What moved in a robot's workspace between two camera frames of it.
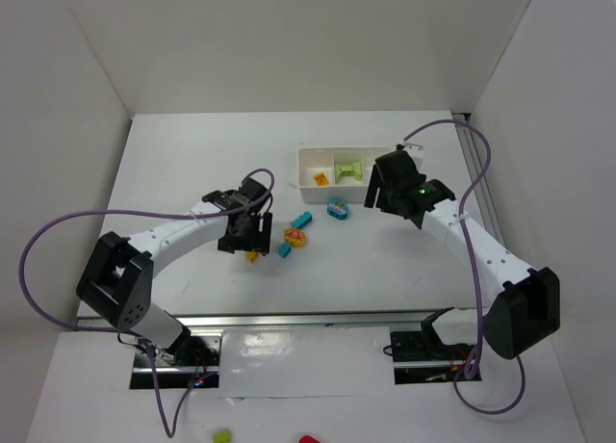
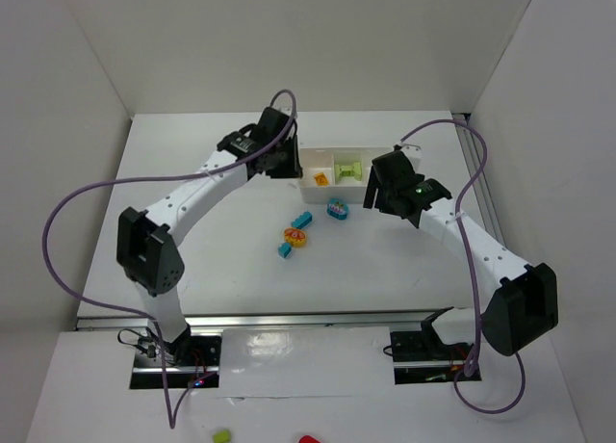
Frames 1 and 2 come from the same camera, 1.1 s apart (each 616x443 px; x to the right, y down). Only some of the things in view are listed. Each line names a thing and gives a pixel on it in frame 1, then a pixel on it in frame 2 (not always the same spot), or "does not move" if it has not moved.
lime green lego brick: x=357 y=170 does not move
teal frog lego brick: x=337 y=209 does not move
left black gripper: x=251 y=241 to x=291 y=159
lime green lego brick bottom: x=343 y=170 does not move
